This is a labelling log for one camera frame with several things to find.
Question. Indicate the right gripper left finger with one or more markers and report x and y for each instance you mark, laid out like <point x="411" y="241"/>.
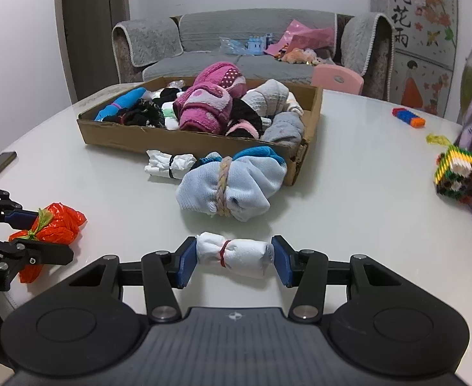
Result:
<point x="162" y="272"/>

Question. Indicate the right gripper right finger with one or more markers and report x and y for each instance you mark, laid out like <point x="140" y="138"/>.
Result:
<point x="306" y="270"/>

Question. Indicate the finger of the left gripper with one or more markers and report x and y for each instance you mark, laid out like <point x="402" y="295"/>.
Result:
<point x="40" y="252"/>
<point x="21" y="219"/>

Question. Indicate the white roll red band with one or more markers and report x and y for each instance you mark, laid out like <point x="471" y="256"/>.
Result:
<point x="248" y="258"/>

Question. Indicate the white cloth black band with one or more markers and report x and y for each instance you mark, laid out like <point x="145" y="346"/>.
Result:
<point x="171" y="166"/>

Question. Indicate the light blue cloth bundle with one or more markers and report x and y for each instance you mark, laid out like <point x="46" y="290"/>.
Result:
<point x="237" y="186"/>

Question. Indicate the white cloth green band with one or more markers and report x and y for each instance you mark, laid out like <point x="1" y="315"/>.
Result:
<point x="171" y="121"/>

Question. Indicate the black sock bundle blue band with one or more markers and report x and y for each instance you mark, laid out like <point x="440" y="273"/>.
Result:
<point x="144" y="113"/>

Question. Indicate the black sock pink band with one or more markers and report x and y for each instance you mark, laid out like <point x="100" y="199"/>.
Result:
<point x="243" y="122"/>

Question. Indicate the pink fluffy towel bundle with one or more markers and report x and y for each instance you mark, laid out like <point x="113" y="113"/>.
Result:
<point x="206" y="106"/>

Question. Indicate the white waffle cloth bundle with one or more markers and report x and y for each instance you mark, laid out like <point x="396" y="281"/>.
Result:
<point x="272" y="98"/>

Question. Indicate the grey sock bundle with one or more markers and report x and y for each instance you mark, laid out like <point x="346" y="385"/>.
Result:
<point x="287" y="129"/>

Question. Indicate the white cloth pink band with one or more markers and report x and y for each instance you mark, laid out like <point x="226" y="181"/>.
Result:
<point x="167" y="93"/>

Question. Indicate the brown cardboard box tray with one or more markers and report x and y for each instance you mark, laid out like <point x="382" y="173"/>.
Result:
<point x="141" y="139"/>

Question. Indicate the colourful bead cube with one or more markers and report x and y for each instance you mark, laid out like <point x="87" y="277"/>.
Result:
<point x="453" y="176"/>

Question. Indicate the yellow plastic wrapper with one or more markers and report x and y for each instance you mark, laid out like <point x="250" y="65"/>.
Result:
<point x="435" y="139"/>

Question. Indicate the red blue orange blocks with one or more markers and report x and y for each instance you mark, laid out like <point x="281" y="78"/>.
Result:
<point x="408" y="117"/>

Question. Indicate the clear plastic bag bundle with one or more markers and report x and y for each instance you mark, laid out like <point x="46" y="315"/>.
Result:
<point x="177" y="84"/>

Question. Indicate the grey covered sofa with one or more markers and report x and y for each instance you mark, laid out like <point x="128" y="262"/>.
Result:
<point x="183" y="46"/>

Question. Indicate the plush toy pile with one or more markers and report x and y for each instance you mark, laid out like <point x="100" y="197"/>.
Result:
<point x="301" y="56"/>

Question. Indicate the dark wooden door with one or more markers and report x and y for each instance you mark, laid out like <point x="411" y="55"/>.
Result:
<point x="84" y="33"/>

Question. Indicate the blue toy castle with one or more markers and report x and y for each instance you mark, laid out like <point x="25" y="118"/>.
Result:
<point x="257" y="45"/>

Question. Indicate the pink plastic bag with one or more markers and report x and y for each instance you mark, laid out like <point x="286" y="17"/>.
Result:
<point x="298" y="35"/>

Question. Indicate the decorated refrigerator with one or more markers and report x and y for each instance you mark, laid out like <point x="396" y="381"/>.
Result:
<point x="425" y="37"/>

